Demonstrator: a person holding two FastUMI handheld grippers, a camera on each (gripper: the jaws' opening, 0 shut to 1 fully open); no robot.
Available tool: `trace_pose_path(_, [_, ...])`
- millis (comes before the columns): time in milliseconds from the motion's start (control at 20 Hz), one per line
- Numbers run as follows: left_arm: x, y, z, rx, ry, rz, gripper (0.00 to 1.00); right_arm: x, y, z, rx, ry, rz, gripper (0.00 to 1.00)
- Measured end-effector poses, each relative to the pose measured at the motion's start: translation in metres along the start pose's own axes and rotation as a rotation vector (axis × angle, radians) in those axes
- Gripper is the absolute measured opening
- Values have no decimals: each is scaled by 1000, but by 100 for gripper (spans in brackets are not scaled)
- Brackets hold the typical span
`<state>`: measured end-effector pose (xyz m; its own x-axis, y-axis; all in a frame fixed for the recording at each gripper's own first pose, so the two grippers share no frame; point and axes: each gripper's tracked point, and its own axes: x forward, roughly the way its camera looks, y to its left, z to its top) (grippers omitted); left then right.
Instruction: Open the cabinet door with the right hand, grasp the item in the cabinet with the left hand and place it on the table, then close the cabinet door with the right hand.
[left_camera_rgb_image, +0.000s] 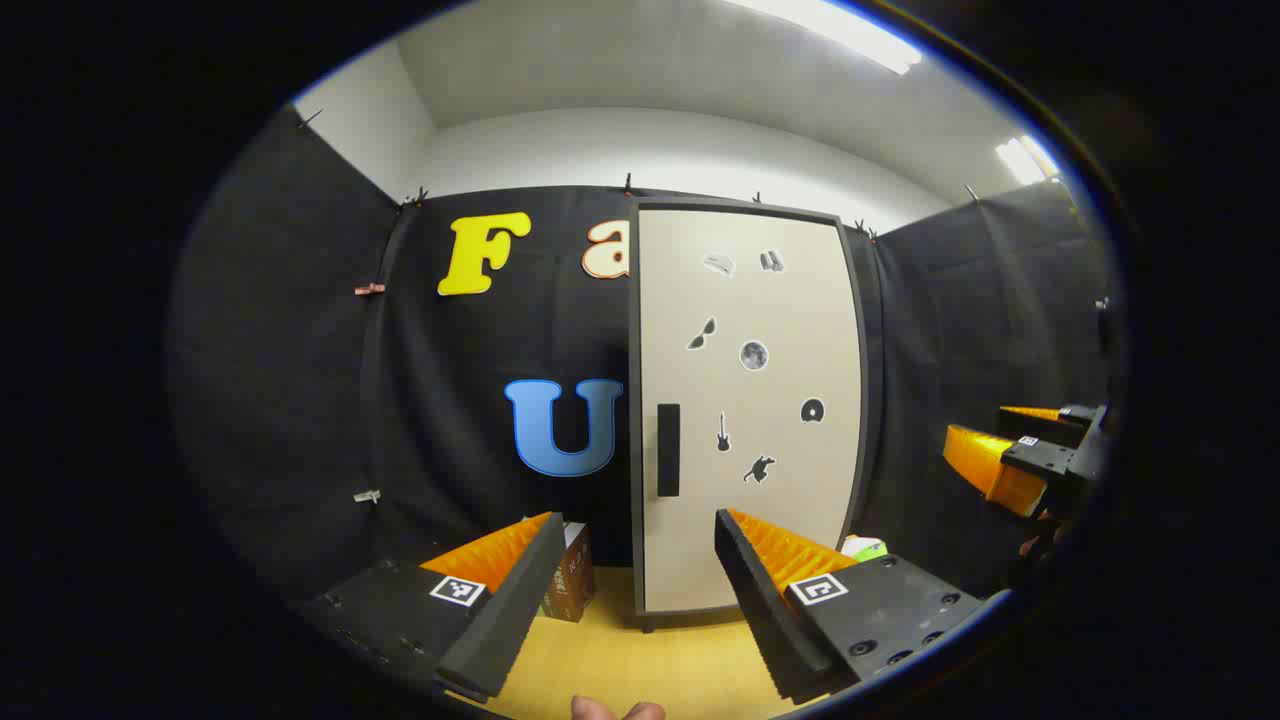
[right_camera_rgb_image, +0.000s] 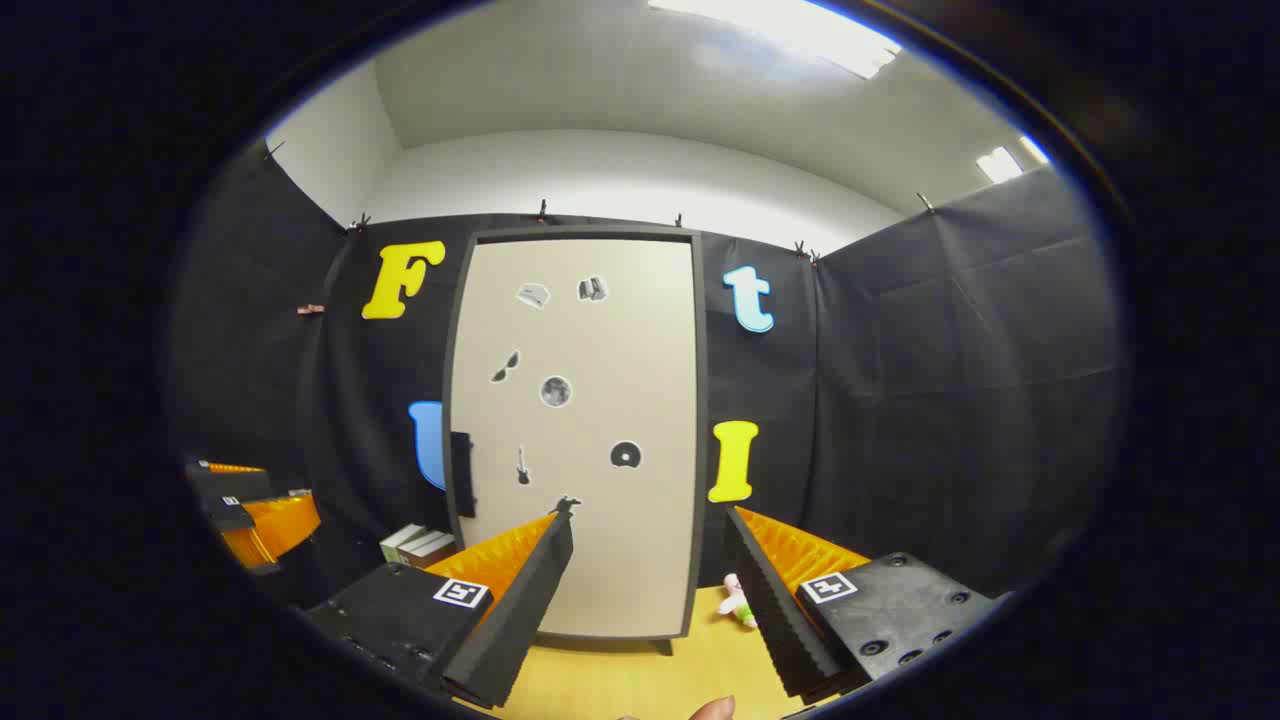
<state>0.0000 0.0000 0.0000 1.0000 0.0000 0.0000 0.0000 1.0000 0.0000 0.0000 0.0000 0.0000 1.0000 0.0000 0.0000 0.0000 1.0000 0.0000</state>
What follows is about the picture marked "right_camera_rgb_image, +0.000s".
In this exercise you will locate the brown cardboard box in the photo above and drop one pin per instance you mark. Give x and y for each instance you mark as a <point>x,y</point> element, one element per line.
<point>435,550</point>

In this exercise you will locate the row of black clips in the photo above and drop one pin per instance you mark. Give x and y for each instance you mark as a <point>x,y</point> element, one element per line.
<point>541,212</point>

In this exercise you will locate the long ceiling light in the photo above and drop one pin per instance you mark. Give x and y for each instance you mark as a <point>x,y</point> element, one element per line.
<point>800,30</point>

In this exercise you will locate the black backdrop cloth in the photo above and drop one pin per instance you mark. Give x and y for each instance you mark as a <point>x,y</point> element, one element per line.
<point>900,400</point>

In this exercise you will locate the small ceiling light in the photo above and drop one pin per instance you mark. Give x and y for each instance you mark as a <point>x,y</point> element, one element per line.
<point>1000,164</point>

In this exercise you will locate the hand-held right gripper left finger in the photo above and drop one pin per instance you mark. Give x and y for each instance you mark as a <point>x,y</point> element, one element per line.
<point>530,610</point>

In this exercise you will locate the green white plush toy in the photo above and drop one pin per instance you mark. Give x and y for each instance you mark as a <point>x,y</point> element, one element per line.
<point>738,603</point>

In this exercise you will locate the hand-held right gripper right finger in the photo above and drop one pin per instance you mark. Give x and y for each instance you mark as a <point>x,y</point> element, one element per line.
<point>770,620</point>

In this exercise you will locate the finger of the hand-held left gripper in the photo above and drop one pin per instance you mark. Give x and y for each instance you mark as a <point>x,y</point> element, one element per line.
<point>285,525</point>
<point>240,485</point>

